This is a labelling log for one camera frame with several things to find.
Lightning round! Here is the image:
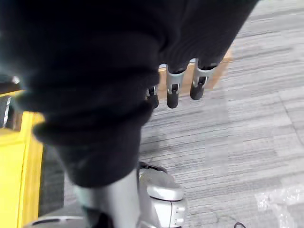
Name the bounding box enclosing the yellow shelf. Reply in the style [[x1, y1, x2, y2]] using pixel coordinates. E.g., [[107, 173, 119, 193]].
[[0, 89, 46, 228]]

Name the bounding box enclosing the clear plastic sheet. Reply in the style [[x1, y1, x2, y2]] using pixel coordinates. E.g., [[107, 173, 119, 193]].
[[254, 183, 304, 228]]

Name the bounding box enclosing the tan cardboard box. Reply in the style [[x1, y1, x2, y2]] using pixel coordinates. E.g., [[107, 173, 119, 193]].
[[158, 44, 235, 96]]

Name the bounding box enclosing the silver robot leg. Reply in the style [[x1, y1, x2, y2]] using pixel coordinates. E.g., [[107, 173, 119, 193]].
[[138, 161, 189, 228], [23, 214, 85, 228]]

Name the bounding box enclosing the right robot hand black cloth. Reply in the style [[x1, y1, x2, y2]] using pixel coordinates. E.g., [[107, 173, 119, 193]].
[[0, 0, 260, 228]]

